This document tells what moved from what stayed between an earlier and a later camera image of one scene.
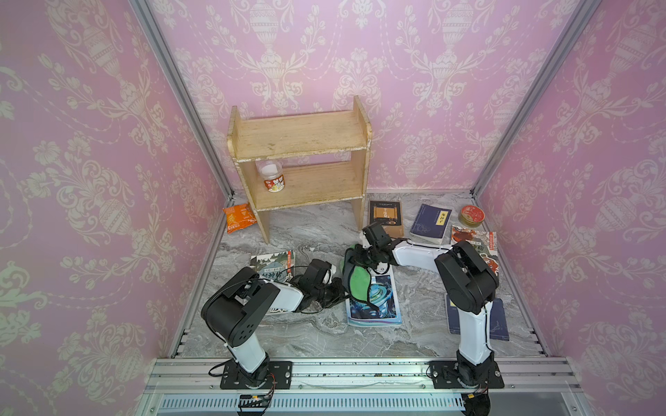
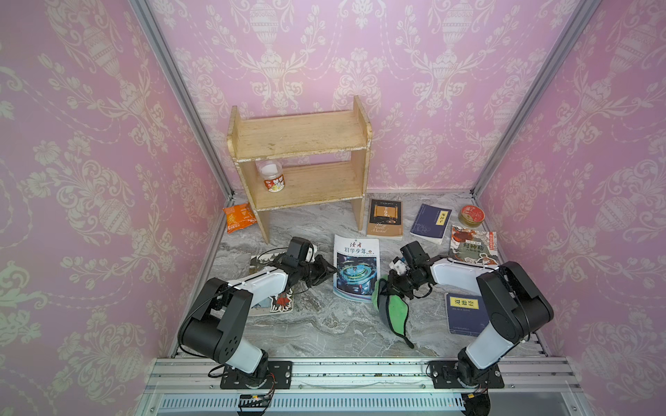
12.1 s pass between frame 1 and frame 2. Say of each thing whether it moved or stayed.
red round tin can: stayed
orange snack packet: stayed
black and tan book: stayed
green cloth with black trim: moved
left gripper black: moved
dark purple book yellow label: stayed
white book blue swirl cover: moved
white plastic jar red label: stayed
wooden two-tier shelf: stayed
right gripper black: moved
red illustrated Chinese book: stayed
